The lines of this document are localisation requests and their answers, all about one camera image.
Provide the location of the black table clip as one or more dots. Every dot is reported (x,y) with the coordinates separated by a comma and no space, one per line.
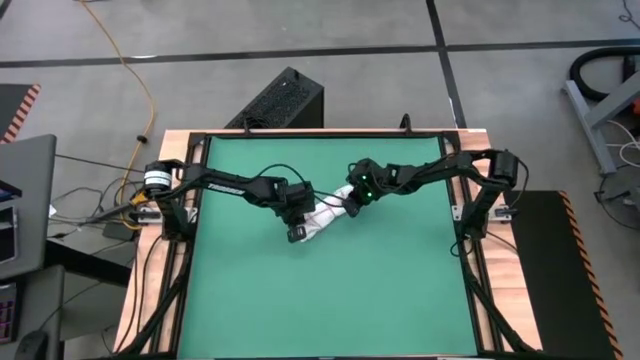
(406,125)
(245,129)

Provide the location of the small black hazard-striped mat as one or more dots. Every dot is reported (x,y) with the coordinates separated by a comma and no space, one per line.
(15,107)

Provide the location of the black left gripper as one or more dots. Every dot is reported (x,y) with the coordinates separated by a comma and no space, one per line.
(295,202)

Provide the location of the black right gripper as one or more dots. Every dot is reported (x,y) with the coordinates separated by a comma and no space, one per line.
(372,182)

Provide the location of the grey metal stand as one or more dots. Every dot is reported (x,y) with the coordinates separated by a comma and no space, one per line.
(595,120)

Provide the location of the white red-checked towel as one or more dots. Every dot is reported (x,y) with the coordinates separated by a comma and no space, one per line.
(325,212)

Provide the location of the black computer mouse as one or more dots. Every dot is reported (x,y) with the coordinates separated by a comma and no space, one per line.
(31,346)

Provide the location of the black power adapter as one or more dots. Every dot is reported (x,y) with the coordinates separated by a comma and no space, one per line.
(117,231)

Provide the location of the large black hazard-striped mat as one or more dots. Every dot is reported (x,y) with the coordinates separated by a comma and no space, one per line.
(555,280)

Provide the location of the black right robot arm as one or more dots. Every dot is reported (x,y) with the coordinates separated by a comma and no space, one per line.
(440,167)

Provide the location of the black aluminium table frame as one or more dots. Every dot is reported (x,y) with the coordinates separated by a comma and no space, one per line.
(325,134)

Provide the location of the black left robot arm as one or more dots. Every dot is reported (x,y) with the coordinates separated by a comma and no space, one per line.
(225,186)

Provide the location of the grey keyboard desk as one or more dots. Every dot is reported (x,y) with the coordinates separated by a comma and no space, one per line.
(40,300)

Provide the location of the green table mat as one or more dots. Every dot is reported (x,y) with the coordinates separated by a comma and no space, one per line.
(325,310)

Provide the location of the black mesh computer tower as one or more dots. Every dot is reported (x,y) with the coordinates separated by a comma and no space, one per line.
(285,100)

